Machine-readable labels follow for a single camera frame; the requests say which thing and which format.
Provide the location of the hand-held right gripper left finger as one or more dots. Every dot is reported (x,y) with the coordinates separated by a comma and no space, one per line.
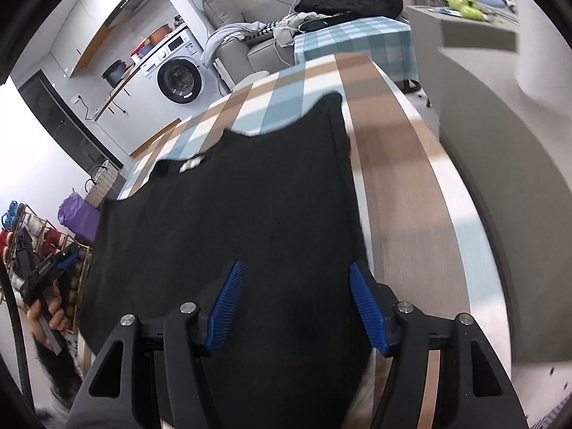
(225,304)

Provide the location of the grey sofa cushion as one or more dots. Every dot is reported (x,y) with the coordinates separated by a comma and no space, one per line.
(223,13)

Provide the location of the wooden shoe rack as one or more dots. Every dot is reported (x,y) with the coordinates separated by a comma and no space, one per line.
(27,237)

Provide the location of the houndstooth pillow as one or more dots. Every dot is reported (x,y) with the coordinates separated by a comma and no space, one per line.
(266,27)

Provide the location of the grey low cabinet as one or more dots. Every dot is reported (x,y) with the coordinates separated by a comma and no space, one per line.
(469,29)

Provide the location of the white kitchen cabinets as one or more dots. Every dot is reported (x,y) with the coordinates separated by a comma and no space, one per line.
(143,116)
(85,22)

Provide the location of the red box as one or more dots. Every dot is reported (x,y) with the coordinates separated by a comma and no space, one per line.
(140,53)

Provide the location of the grey sofa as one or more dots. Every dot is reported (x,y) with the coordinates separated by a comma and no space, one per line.
(263,58)

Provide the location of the brown and blue checkered tablecloth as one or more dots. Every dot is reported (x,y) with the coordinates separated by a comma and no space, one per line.
(402,187)

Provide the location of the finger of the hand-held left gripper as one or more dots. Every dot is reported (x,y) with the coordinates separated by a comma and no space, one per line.
(67,261)

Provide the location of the woven laundry basket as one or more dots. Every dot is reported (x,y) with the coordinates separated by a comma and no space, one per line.
(100,185)

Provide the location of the purple bag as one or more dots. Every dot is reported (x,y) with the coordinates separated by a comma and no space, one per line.
(80,219)

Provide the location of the black cooking pot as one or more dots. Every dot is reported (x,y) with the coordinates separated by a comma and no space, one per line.
(113,73)

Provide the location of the white lower kitchen cabinets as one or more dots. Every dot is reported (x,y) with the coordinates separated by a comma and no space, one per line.
(143,116)

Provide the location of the person's left forearm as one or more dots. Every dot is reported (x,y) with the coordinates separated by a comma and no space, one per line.
(62,380)

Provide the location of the person's left hand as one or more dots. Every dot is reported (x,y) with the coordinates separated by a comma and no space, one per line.
(53,317)

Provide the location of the grey long ledge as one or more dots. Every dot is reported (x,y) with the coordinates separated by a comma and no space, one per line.
(514,187)

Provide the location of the white upper kitchen cabinets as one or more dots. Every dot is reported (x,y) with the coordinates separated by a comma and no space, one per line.
(85,22)

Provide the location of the brown pot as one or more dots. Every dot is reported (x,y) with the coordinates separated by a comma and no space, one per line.
(160,33)

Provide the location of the teal checkered tablecloth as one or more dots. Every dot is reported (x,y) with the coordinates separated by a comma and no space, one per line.
(357,40)

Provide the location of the black knit sweater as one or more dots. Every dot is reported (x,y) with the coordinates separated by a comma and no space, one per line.
(245,214)

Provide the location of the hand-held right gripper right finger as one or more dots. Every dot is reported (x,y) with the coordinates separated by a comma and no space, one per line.
(368,308)

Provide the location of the white washing machine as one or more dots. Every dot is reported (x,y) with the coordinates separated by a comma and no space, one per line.
(178,71)

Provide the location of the grey garment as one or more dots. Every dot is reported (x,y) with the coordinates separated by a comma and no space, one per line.
(290,29)

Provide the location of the light blue blanket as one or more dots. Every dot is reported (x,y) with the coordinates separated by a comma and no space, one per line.
(221,38)

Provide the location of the green plush toy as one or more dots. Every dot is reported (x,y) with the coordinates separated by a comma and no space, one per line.
(464,3)

